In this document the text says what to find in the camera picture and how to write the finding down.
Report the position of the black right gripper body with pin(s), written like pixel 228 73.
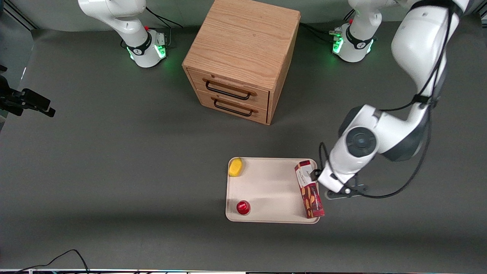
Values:
pixel 19 99

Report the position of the red cookie box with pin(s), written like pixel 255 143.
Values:
pixel 312 198

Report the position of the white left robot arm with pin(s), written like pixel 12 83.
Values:
pixel 418 38

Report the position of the white plastic tray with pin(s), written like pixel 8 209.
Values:
pixel 270 186

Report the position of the yellow lemon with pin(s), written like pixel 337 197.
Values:
pixel 235 167

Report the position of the lower wooden drawer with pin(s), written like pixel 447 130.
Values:
pixel 260 114

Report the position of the wooden drawer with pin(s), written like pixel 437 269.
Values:
pixel 262 99
pixel 260 114

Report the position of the upper wooden drawer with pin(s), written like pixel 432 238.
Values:
pixel 262 99

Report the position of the wooden two-drawer cabinet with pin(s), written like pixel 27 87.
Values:
pixel 243 38

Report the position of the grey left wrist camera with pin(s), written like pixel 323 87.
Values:
pixel 335 195

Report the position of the dark right wrist camera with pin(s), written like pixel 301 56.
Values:
pixel 36 99

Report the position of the dark floor rail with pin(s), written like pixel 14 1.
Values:
pixel 19 15

